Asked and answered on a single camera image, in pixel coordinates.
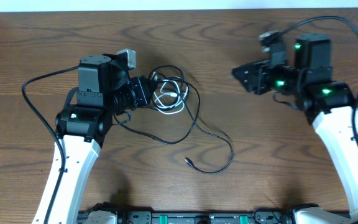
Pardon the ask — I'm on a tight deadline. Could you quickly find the white usb cable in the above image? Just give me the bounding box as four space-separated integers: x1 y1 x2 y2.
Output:
152 72 189 115

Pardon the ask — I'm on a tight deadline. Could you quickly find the black usb cable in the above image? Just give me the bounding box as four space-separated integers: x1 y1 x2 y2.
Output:
112 65 234 175

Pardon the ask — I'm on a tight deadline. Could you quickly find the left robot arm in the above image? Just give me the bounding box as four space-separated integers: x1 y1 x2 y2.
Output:
33 49 150 223

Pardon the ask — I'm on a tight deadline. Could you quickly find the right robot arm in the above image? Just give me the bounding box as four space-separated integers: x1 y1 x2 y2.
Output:
232 32 358 223

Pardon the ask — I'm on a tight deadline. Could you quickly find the black left camera cable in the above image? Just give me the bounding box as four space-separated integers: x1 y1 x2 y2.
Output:
21 65 80 224

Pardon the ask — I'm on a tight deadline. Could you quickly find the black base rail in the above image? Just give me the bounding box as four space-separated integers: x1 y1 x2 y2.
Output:
78 202 354 224

